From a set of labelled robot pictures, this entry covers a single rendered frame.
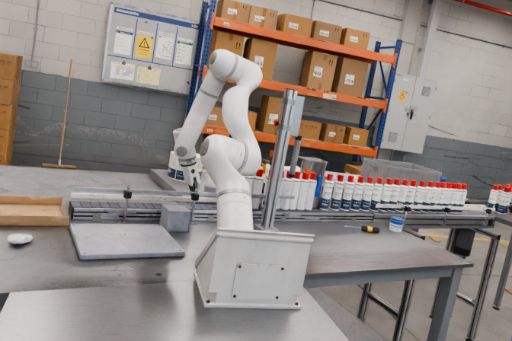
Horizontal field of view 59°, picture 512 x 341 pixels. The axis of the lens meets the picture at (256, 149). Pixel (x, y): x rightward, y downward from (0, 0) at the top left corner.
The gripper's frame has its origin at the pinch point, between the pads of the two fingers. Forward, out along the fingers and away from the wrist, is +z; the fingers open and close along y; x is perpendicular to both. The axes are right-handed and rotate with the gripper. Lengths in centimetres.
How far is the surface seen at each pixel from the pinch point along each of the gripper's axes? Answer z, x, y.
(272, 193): 5.2, -32.2, -16.9
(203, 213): 8.8, -0.9, -5.0
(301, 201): 22, -56, -3
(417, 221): 61, -137, -6
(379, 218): 49, -107, -5
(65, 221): -10, 57, -13
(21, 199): -16, 70, 13
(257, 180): 2.2, -32.2, -2.6
